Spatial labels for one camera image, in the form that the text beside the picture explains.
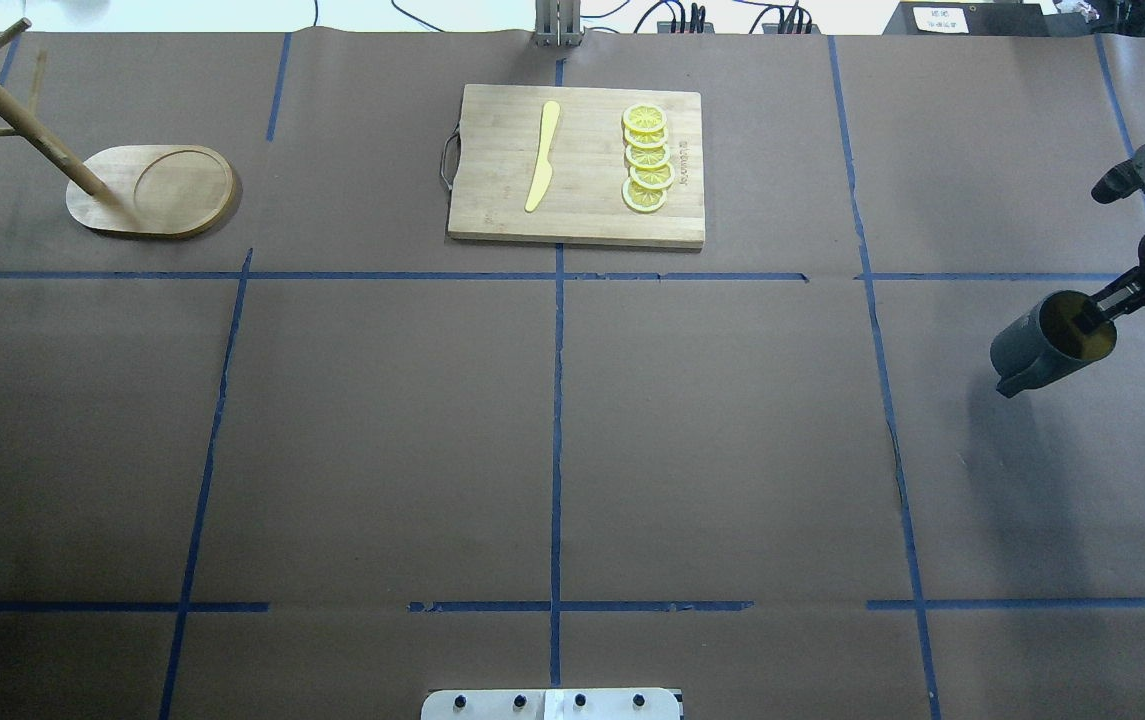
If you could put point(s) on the lemon slice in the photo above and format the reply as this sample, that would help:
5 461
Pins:
657 178
645 140
647 159
642 199
644 118

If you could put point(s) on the black box with label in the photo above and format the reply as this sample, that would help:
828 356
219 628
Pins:
972 18

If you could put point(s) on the aluminium frame post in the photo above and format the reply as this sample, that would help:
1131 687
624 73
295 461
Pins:
558 23

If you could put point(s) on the yellow plastic knife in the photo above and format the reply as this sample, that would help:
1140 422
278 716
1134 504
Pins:
543 167

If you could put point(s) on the dark blue mug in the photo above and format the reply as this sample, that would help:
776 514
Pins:
1056 338

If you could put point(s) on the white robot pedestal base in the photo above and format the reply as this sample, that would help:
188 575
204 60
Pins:
554 703

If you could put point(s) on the wooden cup rack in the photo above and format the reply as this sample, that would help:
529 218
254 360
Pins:
161 191

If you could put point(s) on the bamboo cutting board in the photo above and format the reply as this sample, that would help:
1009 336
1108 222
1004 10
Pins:
498 129

